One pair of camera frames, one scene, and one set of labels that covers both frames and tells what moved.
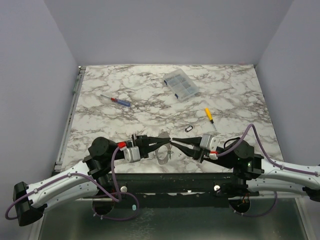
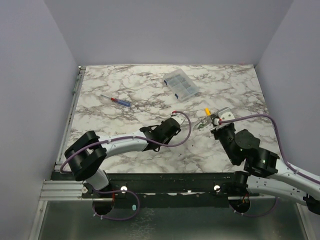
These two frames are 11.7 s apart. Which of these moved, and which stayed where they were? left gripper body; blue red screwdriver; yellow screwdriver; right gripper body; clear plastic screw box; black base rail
Moved: right gripper body; left gripper body
Stayed: blue red screwdriver; yellow screwdriver; black base rail; clear plastic screw box
